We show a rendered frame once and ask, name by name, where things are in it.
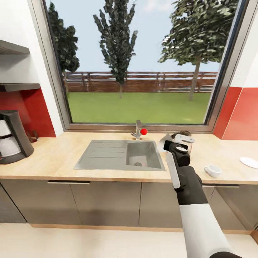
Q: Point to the coffee cup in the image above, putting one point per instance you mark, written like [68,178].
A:
[213,170]

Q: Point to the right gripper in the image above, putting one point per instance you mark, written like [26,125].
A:
[169,144]

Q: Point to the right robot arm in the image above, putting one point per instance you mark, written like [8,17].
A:
[203,235]

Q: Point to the paper coffee filter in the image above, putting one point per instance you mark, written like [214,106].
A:
[162,142]

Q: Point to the saucer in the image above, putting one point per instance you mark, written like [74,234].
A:
[249,162]

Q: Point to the electric kettle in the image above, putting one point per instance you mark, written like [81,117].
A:
[186,133]

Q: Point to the dishwasher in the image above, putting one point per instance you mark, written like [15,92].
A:
[8,213]

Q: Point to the fixed window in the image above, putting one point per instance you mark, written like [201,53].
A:
[167,63]

